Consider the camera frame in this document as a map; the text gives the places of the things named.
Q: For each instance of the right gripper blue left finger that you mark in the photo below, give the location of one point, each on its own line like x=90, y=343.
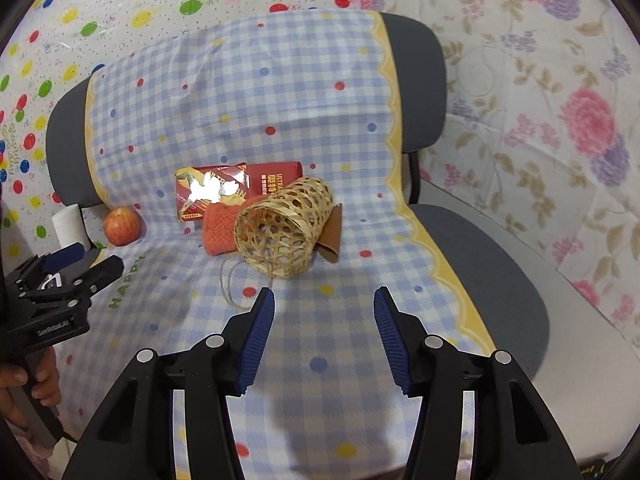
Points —
x=130, y=435

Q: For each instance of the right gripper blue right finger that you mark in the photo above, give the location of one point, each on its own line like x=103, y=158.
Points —
x=515, y=434

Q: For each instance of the orange knitted glove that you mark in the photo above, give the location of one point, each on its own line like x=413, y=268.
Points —
x=218, y=226

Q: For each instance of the red snack bag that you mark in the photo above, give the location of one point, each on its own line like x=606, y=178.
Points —
x=198, y=187

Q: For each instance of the woven bamboo basket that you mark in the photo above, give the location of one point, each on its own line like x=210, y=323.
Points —
x=277, y=235

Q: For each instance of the red book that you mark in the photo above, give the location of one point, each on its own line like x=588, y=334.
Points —
x=270, y=177

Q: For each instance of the brown leather pouch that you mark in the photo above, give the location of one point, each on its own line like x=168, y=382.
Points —
x=329, y=241

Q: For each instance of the pink trash bag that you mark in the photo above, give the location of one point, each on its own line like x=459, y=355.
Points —
x=37, y=453

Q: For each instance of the red apple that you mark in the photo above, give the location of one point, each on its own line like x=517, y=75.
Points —
x=122, y=226

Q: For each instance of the blue checkered dotted blanket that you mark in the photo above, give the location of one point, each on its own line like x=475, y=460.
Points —
x=266, y=152

